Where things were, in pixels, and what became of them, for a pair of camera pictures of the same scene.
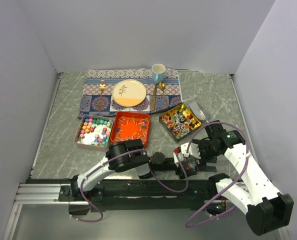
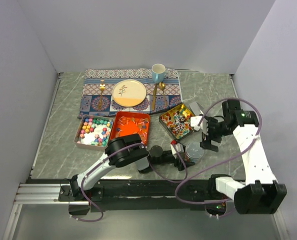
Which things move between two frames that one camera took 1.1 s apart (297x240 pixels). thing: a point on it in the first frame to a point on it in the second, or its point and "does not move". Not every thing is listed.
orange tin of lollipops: (128, 125) does not move
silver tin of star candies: (94, 132) does not move
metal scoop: (199, 111) does not move
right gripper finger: (203, 167) to (207, 145)
